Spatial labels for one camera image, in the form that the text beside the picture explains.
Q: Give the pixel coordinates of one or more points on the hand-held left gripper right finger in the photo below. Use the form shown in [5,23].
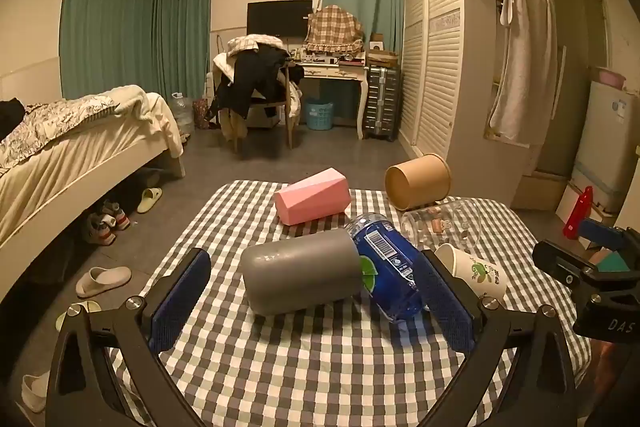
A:
[447,307]

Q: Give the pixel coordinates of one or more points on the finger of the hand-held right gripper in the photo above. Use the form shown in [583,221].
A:
[600,234]
[555,264]

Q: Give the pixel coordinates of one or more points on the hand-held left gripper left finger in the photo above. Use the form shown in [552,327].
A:
[180,302]

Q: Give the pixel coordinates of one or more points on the grey cup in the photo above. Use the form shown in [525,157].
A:
[300,277]

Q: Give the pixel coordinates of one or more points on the person's right forearm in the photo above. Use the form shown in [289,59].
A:
[607,367]

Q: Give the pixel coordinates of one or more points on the white printed paper cup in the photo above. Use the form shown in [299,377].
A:
[472,269]

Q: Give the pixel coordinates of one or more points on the clear glass cup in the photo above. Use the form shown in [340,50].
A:
[442,224]

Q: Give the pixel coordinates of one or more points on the brown paper cup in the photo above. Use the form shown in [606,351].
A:
[419,182]

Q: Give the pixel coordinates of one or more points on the pink faceted cup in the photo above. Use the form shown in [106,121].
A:
[311,197]

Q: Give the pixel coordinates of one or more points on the red bottle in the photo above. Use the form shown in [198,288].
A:
[577,214]

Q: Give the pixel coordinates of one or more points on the blue plastic bottle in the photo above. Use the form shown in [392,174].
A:
[387,267]

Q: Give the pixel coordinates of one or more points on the beige slipper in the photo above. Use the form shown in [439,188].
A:
[102,281]
[150,199]

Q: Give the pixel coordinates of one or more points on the small white fridge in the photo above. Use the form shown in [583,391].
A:
[607,142]

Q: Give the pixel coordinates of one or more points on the pale green slipper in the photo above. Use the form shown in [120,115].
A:
[75,313]

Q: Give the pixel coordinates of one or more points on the white sneaker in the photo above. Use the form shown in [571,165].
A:
[119,214]
[100,232]

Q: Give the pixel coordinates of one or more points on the checkered tablecloth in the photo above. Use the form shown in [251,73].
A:
[300,357]

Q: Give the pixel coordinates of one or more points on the pink basin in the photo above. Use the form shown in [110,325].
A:
[611,78]

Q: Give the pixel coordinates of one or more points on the white slipper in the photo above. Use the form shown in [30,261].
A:
[35,393]

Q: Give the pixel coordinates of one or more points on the bed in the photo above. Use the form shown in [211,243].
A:
[75,162]

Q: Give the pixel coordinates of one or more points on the clear water jug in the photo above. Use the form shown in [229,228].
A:
[181,112]

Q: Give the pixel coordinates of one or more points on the dark red bag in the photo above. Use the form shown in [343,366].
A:
[201,113]

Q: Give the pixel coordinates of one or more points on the white hanging towel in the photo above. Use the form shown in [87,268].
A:
[520,57]

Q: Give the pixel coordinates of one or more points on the silver suitcase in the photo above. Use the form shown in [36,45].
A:
[382,102]

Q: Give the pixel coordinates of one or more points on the patterned quilt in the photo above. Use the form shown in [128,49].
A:
[55,122]

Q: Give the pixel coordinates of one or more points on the wooden chair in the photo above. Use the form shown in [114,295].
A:
[287,107]

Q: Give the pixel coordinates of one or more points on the blue laundry basket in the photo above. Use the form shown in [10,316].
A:
[319,114]

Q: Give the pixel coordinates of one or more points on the white wardrobe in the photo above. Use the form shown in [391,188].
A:
[450,57]

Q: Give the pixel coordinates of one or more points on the chair piled with clothes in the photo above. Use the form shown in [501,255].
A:
[255,72]

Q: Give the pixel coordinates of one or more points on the black cloth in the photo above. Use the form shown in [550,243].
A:
[11,112]

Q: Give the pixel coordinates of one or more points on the white desk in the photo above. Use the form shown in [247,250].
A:
[332,74]

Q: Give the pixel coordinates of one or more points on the cardboard box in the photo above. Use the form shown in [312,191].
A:
[382,55]

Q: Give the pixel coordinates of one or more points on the green curtain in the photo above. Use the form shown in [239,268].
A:
[135,22]

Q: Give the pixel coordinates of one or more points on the black monitor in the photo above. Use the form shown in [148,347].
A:
[277,19]

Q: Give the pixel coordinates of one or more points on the plaid cloth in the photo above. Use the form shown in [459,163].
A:
[334,29]

